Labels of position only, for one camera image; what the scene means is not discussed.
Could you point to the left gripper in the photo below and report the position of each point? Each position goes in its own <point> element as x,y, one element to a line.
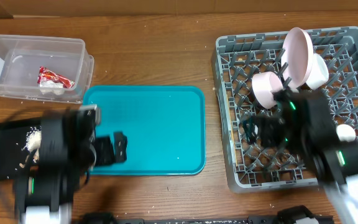
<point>107,155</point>

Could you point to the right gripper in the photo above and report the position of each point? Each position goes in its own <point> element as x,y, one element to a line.
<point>268,124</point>

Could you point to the pink bowl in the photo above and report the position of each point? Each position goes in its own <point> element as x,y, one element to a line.
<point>264,85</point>

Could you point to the white cup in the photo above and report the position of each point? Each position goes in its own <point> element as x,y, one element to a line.
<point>345,133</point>

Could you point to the white bowl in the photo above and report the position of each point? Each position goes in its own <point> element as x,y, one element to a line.
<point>319,74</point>

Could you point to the pink plate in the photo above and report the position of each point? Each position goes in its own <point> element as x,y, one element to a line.
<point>298,55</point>

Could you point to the peanut shells pile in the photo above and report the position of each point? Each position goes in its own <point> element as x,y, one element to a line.
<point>32,145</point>

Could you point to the white tissue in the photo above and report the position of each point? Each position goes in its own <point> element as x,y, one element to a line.
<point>52,87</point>

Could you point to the red foil wrapper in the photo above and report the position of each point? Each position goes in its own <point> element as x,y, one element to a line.
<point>47,75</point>

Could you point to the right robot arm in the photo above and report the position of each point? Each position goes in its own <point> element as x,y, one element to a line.
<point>305,127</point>

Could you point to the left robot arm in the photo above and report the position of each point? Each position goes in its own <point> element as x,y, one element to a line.
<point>68,150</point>

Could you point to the teal serving tray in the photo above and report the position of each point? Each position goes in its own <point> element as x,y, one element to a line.
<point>165,128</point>

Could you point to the gray dish rack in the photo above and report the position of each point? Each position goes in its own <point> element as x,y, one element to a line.
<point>236,58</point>

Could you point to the black tray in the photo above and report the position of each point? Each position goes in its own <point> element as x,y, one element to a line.
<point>13,145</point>

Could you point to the clear plastic bin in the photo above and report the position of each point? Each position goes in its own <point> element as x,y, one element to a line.
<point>21,57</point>

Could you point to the black base frame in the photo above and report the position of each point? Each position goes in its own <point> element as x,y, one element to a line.
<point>297,214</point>

